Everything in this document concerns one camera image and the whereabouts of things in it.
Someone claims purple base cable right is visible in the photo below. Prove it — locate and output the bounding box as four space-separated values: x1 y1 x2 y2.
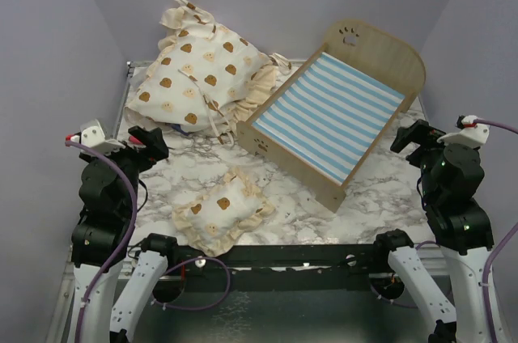
374 277 420 310

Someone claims small bear print pillow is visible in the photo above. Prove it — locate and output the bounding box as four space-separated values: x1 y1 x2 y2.
172 167 275 257

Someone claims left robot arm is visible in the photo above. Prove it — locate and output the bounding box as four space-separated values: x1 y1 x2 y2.
66 121 179 342

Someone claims wooden pet bed frame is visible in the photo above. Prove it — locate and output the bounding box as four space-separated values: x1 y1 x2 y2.
237 19 426 212

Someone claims large bear print cushion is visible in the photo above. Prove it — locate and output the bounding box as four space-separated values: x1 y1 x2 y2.
124 0 293 139

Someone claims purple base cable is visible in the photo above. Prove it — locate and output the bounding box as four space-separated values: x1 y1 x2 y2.
374 277 420 310
151 256 231 312

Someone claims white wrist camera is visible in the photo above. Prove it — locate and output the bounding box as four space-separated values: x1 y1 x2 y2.
66 119 125 155
437 115 490 149

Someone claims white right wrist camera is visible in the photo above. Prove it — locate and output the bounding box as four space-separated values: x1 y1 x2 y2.
437 115 490 149

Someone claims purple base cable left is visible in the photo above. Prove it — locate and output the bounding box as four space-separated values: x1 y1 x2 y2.
151 256 231 312

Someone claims black front mounting rail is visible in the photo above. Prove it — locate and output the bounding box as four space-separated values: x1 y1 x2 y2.
129 242 446 294

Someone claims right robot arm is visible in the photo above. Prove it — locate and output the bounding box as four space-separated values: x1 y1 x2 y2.
372 116 510 342

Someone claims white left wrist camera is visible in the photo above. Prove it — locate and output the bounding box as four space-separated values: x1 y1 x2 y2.
66 119 125 155

